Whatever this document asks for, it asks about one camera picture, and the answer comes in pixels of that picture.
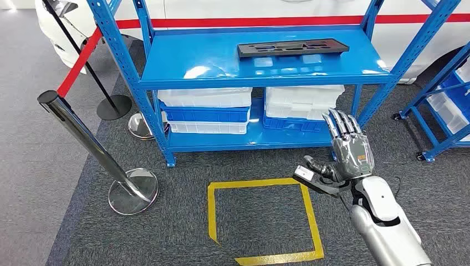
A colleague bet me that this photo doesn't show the blue wheeled storage rack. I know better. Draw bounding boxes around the blue wheeled storage rack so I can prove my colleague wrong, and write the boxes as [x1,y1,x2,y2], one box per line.
[392,44,470,163]

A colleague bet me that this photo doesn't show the red barrier belt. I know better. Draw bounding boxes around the red barrier belt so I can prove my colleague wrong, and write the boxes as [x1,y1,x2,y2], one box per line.
[57,27,104,99]
[115,13,470,30]

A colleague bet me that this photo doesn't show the chrome stanchion post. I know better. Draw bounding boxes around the chrome stanchion post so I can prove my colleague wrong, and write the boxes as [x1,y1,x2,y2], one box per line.
[37,90,160,216]
[127,111,170,141]

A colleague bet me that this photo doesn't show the white plastic parts bins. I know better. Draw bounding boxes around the white plastic parts bins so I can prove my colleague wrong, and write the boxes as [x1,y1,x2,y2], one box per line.
[426,58,470,135]

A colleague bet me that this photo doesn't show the blue plastic parts bin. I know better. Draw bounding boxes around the blue plastic parts bin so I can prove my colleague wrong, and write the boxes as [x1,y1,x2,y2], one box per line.
[440,71,470,122]

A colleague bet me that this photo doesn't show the yellow floor tape square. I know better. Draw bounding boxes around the yellow floor tape square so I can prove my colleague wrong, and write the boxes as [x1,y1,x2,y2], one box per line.
[207,178,325,266]

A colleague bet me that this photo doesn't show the large blue metal shelf rack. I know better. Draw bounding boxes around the large blue metal shelf rack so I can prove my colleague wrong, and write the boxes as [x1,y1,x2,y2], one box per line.
[86,0,462,168]

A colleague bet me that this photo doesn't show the black stanchion post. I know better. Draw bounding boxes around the black stanchion post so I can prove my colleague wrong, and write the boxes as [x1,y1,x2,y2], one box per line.
[41,0,133,121]

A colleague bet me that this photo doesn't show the white car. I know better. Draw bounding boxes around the white car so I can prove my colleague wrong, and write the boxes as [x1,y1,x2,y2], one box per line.
[34,0,470,85]

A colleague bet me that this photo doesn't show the pale wrist camera on bracket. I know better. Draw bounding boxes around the pale wrist camera on bracket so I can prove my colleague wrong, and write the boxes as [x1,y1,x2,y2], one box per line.
[292,165,350,199]

